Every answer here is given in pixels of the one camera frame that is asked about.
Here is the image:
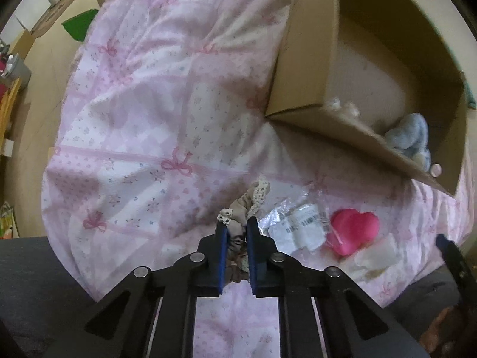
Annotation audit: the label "yellow wooden rack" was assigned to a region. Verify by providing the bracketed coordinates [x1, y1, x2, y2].
[0, 80, 22, 155]

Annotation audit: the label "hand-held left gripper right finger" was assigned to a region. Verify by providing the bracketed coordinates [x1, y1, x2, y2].
[246, 216, 430, 358]

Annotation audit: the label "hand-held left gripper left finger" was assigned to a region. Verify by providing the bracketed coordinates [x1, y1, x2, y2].
[48, 219, 228, 358]

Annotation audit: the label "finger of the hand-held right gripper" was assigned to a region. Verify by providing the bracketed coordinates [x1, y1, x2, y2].
[435, 233, 473, 306]

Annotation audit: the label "white soft cloth roll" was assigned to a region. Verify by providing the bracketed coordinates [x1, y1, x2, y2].
[345, 233, 401, 280]

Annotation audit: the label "pink heart plush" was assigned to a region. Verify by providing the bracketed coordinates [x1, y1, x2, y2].
[324, 209, 381, 257]

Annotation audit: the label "grey trash bin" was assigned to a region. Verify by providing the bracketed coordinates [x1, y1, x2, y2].
[0, 54, 32, 92]

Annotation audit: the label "clear plastic packet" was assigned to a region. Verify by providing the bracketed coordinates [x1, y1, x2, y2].
[259, 197, 332, 254]

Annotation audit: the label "person's dark grey pants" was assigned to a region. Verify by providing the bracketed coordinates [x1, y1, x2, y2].
[0, 236, 477, 358]

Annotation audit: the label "green floor mat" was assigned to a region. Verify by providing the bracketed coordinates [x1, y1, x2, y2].
[61, 7, 99, 41]

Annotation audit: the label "blue heart plush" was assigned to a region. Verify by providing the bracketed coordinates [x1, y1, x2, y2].
[384, 114, 432, 168]

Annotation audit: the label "pink printed blanket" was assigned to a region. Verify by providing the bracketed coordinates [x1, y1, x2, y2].
[41, 0, 477, 358]

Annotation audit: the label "beige lace scrunchie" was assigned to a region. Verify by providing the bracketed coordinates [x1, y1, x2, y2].
[216, 175, 271, 282]

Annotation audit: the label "cardboard box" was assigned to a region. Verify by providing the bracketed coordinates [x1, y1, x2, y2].
[265, 0, 468, 197]

